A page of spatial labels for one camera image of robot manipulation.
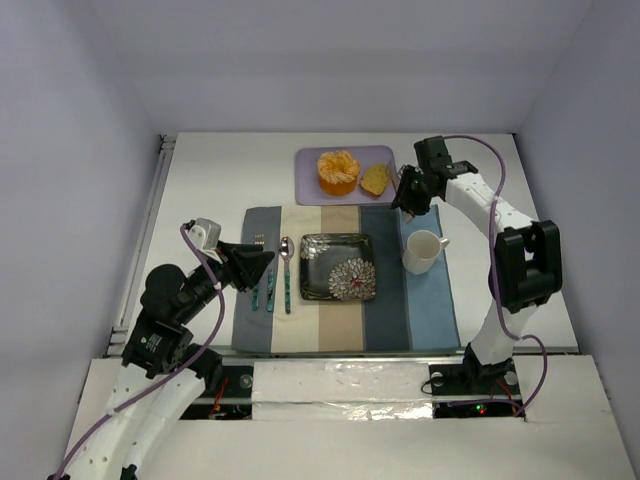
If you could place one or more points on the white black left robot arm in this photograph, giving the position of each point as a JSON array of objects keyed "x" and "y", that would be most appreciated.
[{"x": 162, "y": 369}]

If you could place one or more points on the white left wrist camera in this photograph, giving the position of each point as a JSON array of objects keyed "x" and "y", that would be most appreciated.
[{"x": 204, "y": 234}]

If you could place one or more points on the foil covered white panel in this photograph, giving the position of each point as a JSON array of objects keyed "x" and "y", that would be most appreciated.
[{"x": 342, "y": 390}]

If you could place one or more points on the round orange bundt cake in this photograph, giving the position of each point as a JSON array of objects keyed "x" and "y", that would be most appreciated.
[{"x": 338, "y": 172}]

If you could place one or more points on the white ceramic mug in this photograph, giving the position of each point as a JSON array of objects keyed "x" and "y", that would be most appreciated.
[{"x": 423, "y": 248}]

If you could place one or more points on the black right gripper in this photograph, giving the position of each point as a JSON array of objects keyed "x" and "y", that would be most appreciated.
[{"x": 413, "y": 187}]

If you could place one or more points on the yellow bread slice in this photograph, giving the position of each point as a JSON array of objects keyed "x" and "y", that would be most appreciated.
[{"x": 375, "y": 180}]

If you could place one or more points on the lavender plastic tray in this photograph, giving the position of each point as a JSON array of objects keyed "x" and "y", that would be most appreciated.
[{"x": 309, "y": 193}]

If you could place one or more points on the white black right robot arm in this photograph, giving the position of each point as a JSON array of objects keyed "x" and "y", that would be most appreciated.
[{"x": 525, "y": 260}]

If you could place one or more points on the silver metal tongs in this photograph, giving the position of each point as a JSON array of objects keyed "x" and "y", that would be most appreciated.
[{"x": 395, "y": 177}]

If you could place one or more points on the black floral square plate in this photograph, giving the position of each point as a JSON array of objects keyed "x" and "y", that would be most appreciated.
[{"x": 337, "y": 267}]

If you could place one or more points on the aluminium frame rail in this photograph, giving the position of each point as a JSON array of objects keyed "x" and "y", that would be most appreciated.
[{"x": 123, "y": 319}]

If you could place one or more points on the striped cloth placemat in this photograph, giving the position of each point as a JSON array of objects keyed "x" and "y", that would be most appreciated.
[{"x": 408, "y": 313}]

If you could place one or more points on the fork with teal handle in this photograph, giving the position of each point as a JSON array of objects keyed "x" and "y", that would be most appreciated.
[{"x": 258, "y": 240}]

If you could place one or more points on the knife with teal handle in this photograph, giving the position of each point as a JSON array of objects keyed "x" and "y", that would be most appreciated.
[{"x": 271, "y": 278}]

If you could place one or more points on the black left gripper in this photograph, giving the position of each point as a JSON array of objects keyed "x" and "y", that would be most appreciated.
[{"x": 232, "y": 265}]

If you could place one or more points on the spoon with teal handle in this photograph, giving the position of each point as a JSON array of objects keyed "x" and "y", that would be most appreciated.
[{"x": 286, "y": 251}]

